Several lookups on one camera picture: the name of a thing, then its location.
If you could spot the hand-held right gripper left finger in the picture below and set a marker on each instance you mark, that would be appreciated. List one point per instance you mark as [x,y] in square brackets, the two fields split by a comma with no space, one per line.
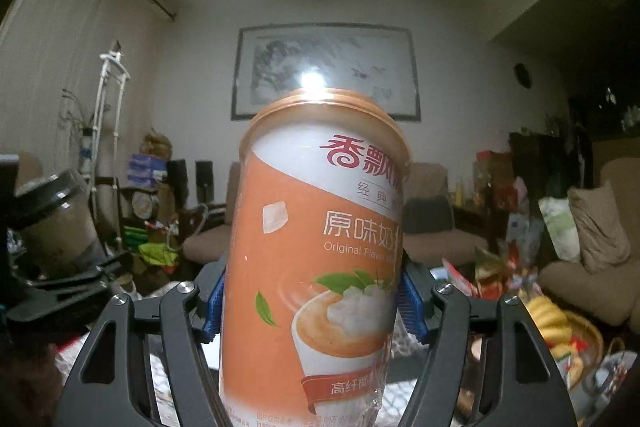
[212,313]

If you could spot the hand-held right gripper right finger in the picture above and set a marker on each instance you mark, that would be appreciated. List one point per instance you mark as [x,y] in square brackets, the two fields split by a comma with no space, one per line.
[413,307]

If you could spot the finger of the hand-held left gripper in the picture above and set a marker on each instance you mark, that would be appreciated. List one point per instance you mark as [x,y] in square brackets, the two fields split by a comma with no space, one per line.
[65,294]

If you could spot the paper cup with dark lid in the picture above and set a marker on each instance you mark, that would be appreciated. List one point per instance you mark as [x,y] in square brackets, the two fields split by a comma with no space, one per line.
[55,222]

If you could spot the orange milk tea cup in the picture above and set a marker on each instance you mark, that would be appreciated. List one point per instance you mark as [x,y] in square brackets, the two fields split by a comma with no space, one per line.
[310,257]

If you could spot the red snack packet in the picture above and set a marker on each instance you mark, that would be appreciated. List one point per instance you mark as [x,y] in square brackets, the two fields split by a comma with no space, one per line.
[462,279]

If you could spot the yellow green bag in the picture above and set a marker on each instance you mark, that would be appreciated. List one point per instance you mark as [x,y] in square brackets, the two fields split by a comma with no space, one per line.
[159,254]

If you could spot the black speaker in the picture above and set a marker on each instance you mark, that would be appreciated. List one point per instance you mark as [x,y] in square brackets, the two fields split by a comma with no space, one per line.
[177,182]
[204,181]

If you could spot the bunch of bananas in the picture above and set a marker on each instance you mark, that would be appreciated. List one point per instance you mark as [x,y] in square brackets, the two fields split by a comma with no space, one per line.
[547,319]

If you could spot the stack of blue packages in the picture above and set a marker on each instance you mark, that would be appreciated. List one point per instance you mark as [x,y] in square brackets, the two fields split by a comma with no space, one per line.
[146,169]

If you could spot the white ladder rack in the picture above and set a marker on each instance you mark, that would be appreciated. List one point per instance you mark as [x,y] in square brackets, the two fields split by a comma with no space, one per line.
[107,107]

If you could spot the beige curtain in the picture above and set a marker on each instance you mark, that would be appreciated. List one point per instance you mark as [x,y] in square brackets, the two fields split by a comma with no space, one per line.
[55,72]

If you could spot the white green cushion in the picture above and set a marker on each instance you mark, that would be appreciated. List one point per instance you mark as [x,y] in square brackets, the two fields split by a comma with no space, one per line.
[560,227]

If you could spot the beige sofa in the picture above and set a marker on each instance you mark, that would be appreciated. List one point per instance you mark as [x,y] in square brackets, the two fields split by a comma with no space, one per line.
[590,292]

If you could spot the woven basket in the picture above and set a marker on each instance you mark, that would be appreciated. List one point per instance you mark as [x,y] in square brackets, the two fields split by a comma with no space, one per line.
[587,342]

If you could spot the dark wooden cabinet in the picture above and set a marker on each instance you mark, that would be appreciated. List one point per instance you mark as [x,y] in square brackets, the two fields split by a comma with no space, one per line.
[545,167]

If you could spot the brown cushion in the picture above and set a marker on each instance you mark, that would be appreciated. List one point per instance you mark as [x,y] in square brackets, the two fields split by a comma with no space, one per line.
[600,227]

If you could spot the framed ink painting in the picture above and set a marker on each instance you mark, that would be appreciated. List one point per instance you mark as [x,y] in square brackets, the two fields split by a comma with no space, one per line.
[325,72]

